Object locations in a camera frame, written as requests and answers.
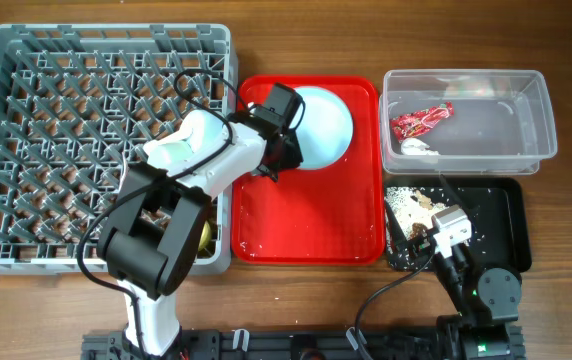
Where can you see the light blue bowl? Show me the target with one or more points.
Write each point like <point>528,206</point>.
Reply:
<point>199,129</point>

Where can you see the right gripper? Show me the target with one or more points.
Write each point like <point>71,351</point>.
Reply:
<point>418,246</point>

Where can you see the white tissue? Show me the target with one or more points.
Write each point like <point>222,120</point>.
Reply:
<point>416,147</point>

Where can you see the food scraps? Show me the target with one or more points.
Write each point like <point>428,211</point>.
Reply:
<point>412,209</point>

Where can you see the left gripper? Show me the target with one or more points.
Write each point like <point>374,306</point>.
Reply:
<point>295,156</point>

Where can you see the mint green bowl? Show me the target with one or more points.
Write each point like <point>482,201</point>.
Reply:
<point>165,154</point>

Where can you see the light blue plate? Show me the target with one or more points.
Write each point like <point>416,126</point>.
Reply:
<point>324,127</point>

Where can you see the red plastic tray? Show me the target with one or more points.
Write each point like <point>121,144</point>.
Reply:
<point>332,216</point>

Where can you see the black plastic tray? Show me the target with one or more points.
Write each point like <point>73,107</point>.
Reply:
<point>500,234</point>

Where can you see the clear plastic bin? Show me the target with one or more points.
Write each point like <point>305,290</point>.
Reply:
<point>503,121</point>

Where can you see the yellow plastic cup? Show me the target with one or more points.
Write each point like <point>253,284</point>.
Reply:
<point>205,237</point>

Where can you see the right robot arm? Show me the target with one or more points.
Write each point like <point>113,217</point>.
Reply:
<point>472,233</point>

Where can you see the grey dishwasher rack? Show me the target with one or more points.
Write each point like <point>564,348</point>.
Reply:
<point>78,103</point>

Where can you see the red snack wrapper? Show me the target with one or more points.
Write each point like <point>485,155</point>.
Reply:
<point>412,125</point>

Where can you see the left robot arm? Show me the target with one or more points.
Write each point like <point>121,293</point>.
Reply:
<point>151,238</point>

